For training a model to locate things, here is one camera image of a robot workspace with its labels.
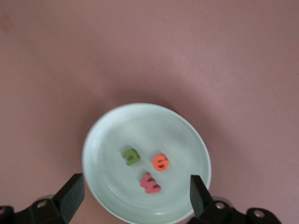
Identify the pink foam letter w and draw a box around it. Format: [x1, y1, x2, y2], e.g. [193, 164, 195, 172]
[139, 172, 162, 195]

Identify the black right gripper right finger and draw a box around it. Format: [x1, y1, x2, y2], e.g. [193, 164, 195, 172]
[186, 174, 281, 224]

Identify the green plate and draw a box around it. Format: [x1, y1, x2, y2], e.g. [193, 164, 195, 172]
[82, 103, 212, 224]

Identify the orange foam letter e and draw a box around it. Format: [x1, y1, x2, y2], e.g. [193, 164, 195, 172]
[151, 154, 169, 171]

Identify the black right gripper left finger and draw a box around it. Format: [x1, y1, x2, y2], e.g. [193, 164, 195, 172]
[0, 173, 85, 224]

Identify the green foam letter n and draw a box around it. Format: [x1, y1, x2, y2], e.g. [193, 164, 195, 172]
[121, 148, 140, 167]

